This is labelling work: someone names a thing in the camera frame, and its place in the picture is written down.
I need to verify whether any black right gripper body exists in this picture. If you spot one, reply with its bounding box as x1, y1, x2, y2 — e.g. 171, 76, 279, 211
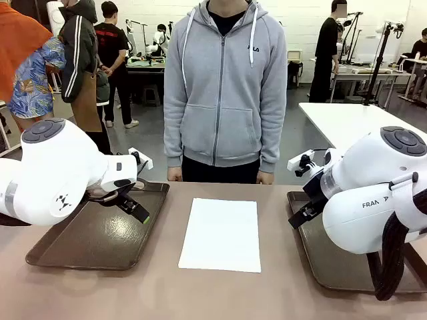
302, 171, 330, 204

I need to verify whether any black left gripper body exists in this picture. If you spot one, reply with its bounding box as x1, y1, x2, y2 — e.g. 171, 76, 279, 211
85, 179, 137, 205

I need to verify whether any white A4 paper sheet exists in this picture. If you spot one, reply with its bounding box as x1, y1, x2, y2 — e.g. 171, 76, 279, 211
177, 197, 262, 273

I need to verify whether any person's right forearm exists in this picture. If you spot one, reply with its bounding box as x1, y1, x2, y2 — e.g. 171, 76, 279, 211
163, 109, 185, 169

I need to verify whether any white cylindrical robot link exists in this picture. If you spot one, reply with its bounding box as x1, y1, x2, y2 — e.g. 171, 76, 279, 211
46, 0, 66, 37

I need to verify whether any person's left forearm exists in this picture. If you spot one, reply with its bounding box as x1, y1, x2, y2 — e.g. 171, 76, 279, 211
258, 109, 288, 174

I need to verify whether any brown plastic serving tray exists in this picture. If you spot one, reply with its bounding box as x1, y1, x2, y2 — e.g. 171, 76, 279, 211
25, 179, 171, 271
286, 190, 427, 294

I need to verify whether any black stool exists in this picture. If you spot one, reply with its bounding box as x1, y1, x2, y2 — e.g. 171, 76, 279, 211
142, 84, 161, 107

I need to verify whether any dark workbench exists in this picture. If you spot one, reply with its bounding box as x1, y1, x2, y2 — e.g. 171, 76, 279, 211
125, 55, 166, 104

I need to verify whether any person in grey hoodie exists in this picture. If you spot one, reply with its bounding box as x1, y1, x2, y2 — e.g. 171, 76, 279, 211
163, 0, 288, 184

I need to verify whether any grey workbench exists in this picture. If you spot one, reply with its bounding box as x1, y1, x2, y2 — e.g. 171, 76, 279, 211
310, 58, 413, 104

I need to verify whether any black tripod pole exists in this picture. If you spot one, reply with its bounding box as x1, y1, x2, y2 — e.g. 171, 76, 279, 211
363, 23, 393, 107

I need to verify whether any person in all black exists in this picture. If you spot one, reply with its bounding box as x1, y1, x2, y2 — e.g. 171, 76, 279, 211
308, 0, 348, 103

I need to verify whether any person in black red-print shirt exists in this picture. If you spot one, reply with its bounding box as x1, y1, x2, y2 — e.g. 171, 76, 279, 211
94, 1, 140, 129

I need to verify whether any person in striped dark jacket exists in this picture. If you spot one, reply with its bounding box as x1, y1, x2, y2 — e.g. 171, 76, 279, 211
58, 0, 116, 156

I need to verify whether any small white background robot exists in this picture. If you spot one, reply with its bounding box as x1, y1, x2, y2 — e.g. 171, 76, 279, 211
151, 23, 171, 56

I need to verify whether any black metal stand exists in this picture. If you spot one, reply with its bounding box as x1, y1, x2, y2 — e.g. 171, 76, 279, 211
340, 11, 364, 66

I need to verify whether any white side desk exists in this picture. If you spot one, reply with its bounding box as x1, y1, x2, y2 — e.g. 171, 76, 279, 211
396, 53, 427, 101

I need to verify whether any person in orange top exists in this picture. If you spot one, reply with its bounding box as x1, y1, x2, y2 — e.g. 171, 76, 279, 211
0, 0, 54, 104

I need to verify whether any seated person in black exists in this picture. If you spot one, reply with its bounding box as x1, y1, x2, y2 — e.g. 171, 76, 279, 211
410, 28, 427, 101

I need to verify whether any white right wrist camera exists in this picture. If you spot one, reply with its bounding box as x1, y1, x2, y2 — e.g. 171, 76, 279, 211
287, 149, 316, 177

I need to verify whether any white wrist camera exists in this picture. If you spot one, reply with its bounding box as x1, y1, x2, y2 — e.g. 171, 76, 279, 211
128, 147, 153, 171
287, 149, 316, 177

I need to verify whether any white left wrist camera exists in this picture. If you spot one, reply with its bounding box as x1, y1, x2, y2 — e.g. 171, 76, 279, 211
128, 147, 153, 171

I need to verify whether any white camera on tripod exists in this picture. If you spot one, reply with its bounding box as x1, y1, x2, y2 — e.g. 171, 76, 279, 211
376, 21, 404, 39

